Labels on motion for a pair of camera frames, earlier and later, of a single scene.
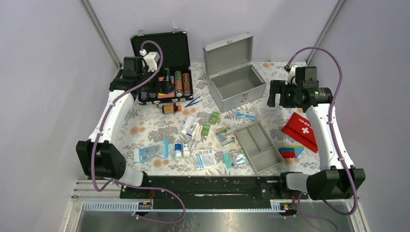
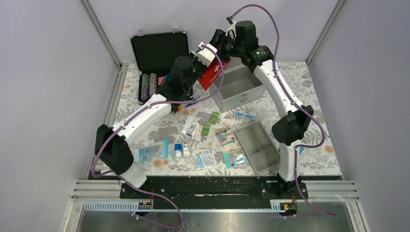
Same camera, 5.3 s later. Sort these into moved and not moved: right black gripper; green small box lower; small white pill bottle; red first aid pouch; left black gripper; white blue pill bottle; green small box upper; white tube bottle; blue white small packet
Moved: right black gripper; left black gripper; red first aid pouch
Not moved: green small box lower; blue white small packet; white blue pill bottle; small white pill bottle; green small box upper; white tube bottle
